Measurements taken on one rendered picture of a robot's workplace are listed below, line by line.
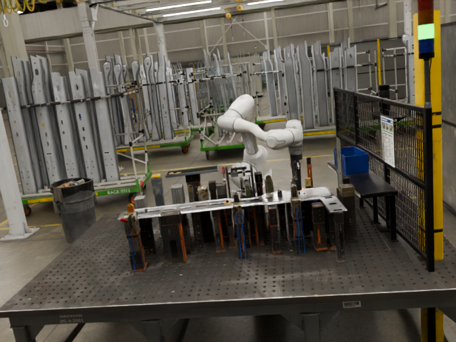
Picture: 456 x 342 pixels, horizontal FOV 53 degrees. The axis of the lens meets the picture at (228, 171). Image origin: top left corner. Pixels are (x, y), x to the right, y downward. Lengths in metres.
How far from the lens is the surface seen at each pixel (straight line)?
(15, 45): 10.37
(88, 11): 9.43
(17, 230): 6.60
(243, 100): 3.30
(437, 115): 2.57
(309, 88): 9.83
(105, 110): 7.18
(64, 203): 5.60
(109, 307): 2.63
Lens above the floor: 1.88
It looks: 13 degrees down
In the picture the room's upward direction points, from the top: 7 degrees counter-clockwise
